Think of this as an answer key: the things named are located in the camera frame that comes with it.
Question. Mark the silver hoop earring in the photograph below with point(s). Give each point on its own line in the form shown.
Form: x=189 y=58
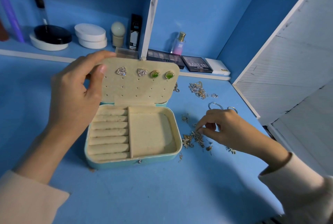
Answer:
x=234 y=109
x=211 y=103

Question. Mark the white round jar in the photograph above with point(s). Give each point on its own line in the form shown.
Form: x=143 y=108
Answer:
x=46 y=45

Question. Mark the pink perfume bottle gold cap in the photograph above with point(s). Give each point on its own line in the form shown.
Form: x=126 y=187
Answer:
x=179 y=43

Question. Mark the black cosmetic box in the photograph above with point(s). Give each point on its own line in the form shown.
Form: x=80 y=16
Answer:
x=135 y=32

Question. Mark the black square eyeshadow palette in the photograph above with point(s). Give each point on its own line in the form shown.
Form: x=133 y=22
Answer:
x=197 y=64

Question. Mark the teal jewelry box beige lining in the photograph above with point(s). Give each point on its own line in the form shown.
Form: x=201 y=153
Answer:
x=151 y=132

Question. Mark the green stone stud earring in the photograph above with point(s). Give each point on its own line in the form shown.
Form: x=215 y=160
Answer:
x=169 y=75
x=155 y=74

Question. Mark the person's left thumb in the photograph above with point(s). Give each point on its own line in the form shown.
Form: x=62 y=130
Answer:
x=98 y=80

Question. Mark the person's right forearm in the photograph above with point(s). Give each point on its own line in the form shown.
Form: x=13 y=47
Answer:
x=299 y=187

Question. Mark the white flat box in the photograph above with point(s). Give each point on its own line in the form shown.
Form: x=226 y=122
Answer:
x=217 y=66

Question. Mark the purple tube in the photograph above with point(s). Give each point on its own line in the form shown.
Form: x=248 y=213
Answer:
x=11 y=14

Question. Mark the pile of gold leaf earrings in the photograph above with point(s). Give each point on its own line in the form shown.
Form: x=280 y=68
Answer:
x=193 y=138

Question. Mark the person's right thumb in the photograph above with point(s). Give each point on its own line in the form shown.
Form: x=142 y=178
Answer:
x=213 y=135

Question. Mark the white slatted cabinet door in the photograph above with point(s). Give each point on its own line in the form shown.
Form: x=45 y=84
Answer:
x=299 y=62

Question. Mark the person's left forearm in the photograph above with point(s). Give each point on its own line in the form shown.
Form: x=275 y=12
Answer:
x=31 y=179

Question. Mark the long dark eyeshadow palette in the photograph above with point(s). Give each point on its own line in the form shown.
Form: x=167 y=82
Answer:
x=165 y=58

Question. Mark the clear small makeup case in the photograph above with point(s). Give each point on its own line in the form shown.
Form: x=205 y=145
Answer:
x=126 y=53

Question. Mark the white round lidded container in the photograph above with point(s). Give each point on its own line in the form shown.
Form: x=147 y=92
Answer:
x=93 y=44
x=90 y=32

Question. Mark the black round compact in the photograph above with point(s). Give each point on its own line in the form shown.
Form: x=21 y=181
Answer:
x=52 y=34

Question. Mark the person's right hand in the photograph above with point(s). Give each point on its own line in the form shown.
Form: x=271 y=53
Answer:
x=234 y=130

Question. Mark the silver triangular stud earring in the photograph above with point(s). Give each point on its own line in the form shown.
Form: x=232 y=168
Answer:
x=121 y=71
x=142 y=72

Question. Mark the beige makeup sponge on stand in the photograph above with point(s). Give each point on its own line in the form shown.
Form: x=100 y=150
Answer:
x=118 y=32

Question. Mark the person's left hand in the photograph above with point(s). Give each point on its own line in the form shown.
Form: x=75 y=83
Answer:
x=70 y=96

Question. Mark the white shelf frame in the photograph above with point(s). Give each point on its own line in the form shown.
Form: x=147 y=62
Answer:
x=152 y=18

